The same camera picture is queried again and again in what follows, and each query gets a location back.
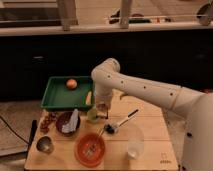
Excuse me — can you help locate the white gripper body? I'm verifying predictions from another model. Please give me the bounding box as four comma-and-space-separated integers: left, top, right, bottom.
95, 93, 113, 112

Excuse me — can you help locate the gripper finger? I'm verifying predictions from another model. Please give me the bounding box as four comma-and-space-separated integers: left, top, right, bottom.
105, 109, 109, 119

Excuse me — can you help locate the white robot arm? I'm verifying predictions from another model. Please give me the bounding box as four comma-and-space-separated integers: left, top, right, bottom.
91, 58, 213, 171

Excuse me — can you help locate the clear plastic cup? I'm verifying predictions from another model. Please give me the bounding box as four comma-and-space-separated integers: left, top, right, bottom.
127, 130, 144, 160

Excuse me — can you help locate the small metal cup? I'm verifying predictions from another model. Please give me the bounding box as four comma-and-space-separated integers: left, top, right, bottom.
36, 136, 54, 154

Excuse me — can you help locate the yellow banana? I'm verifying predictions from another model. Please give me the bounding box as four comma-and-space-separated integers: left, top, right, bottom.
85, 91, 92, 105

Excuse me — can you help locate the black dish brush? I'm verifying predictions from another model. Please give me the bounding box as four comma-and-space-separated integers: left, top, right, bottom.
104, 109, 138, 134

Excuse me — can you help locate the orange fruit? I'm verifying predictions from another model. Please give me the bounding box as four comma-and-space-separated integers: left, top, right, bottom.
66, 79, 77, 90

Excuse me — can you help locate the white crumpled cloth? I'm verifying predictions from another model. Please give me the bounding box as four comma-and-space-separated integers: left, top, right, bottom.
62, 109, 79, 133

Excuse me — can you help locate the metal whisk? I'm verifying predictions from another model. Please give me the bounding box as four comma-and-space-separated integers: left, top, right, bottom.
86, 128, 105, 158

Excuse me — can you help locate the dark brown bowl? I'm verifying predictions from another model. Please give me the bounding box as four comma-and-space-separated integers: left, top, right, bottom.
56, 112, 80, 136

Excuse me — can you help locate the orange plastic bowl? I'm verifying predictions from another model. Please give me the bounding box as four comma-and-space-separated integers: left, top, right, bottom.
74, 132, 106, 168

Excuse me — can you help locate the green plastic tray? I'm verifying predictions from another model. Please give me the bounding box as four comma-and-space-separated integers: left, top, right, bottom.
41, 76, 94, 111

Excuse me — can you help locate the red grape bunch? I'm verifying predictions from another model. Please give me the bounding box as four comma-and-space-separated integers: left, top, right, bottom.
40, 112, 56, 134

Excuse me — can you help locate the black cable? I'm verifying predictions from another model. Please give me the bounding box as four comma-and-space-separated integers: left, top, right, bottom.
0, 115, 31, 146

